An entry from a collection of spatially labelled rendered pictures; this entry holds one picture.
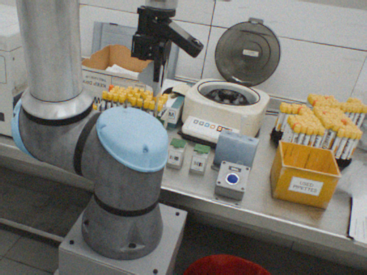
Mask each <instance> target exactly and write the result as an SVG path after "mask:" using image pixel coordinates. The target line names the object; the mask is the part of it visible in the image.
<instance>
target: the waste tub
mask: <svg viewBox="0 0 367 275"><path fill-rule="evenodd" d="M270 172H271V191H272V198H276V199H280V200H285V201H287V202H292V203H297V204H302V205H306V206H312V207H316V208H322V209H323V210H326V209H327V207H328V204H329V202H330V201H331V199H332V195H333V193H334V191H335V189H336V185H337V184H338V181H339V179H341V174H340V172H339V170H338V165H337V163H336V160H335V158H334V154H333V151H332V150H328V149H321V148H317V147H310V145H302V144H299V143H291V142H287V141H281V140H279V147H278V149H277V151H276V153H275V158H274V161H273V164H272V167H271V171H270Z"/></svg>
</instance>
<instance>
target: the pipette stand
mask: <svg viewBox="0 0 367 275"><path fill-rule="evenodd" d="M259 142H260V140H259V139H256V138H253V137H249V136H244V134H241V137H239V133H236V132H232V131H229V130H225V129H223V130H222V131H221V132H220V134H219V138H218V143H217V147H216V150H215V153H214V159H213V163H212V164H211V168H213V169H217V170H220V166H221V163H222V161H225V162H230V163H234V164H240V165H243V166H248V167H250V171H251V169H252V166H253V165H252V164H253V161H254V157H255V154H256V149H257V147H258V144H259Z"/></svg>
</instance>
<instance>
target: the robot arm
mask: <svg viewBox="0 0 367 275"><path fill-rule="evenodd" d="M178 2H179V0H145V5H146V6H145V5H141V6H140V7H138V8H137V14H139V17H138V30H137V32H134V35H133V36H132V46H131V55H130V57H132V58H138V59H139V60H143V61H146V60H152V62H149V64H148V65H147V67H146V68H143V70H142V72H141V73H138V80H139V81H140V82H141V83H144V84H146V85H148V86H149V87H151V88H152V89H153V97H156V95H157V94H159V92H160V91H161V88H162V89H163V83H164V78H165V75H166V70H167V66H168V59H169V56H170V52H171V48H172V43H173V42H174V44H175V45H177V46H178V47H180V48H181V49H183V50H184V51H185V52H186V53H187V54H188V55H189V56H191V57H193V58H196V57H197V56H198V55H199V53H200V52H201V50H203V48H204V45H203V44H201V42H200V41H199V40H198V39H196V38H194V37H193V36H192V35H190V34H188V32H187V31H186V30H184V29H183V28H182V27H180V26H179V25H177V24H176V23H174V21H173V20H171V19H170V18H172V17H175V15H176V8H177V7H178ZM15 4H16V11H17V13H18V22H19V28H20V36H21V41H22V50H23V55H24V59H25V64H26V73H27V77H28V86H29V87H28V88H27V89H26V90H25V91H24V93H23V94H22V96H21V98H20V99H19V101H18V103H17V104H16V106H15V108H14V111H13V113H14V114H15V117H14V118H12V122H10V129H11V130H12V136H13V140H14V142H15V144H16V145H17V148H19V150H21V151H22V152H24V153H25V154H27V155H29V156H31V157H33V158H34V159H35V160H38V161H39V162H46V163H48V164H51V165H53V166H57V167H59V168H61V169H64V170H66V171H68V172H71V173H73V174H75V175H79V176H81V177H84V178H86V179H89V180H92V181H93V182H94V192H93V195H92V198H91V199H90V202H89V203H88V204H87V207H86V209H85V211H84V213H83V218H82V235H83V238H84V240H85V242H86V243H87V245H88V246H89V247H91V248H92V249H93V250H94V251H95V252H96V253H98V254H100V255H103V256H104V257H108V258H110V259H117V260H132V259H139V258H141V257H144V256H146V255H149V254H150V253H152V252H153V251H154V249H155V248H156V247H157V246H158V245H159V244H160V242H161V238H162V234H163V219H162V215H161V209H160V205H159V203H158V200H159V197H160V192H161V185H162V180H163V174H164V167H165V164H166V161H167V158H168V152H167V149H168V135H167V132H166V130H165V128H164V126H163V125H162V124H161V123H160V121H158V120H157V119H156V118H155V117H154V116H152V115H150V114H149V113H146V112H143V111H141V110H138V109H137V108H133V107H127V108H126V109H125V108H124V107H111V108H109V109H106V111H104V112H100V111H96V110H95V109H94V108H93V95H92V91H91V90H90V88H88V87H87V85H85V84H83V70H82V56H81V28H80V15H79V1H78V0H15ZM156 17H157V19H156ZM139 35H140V36H139ZM133 44H134V48H133ZM132 51H133V53H132Z"/></svg>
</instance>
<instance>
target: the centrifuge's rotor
mask: <svg viewBox="0 0 367 275"><path fill-rule="evenodd" d="M204 96H207V97H209V98H211V99H213V100H214V101H219V102H222V103H229V104H235V105H248V104H250V103H249V102H248V100H247V98H246V97H245V96H244V95H242V94H241V93H239V92H236V91H232V90H225V89H216V90H211V91H210V92H209V93H208V94H206V95H204Z"/></svg>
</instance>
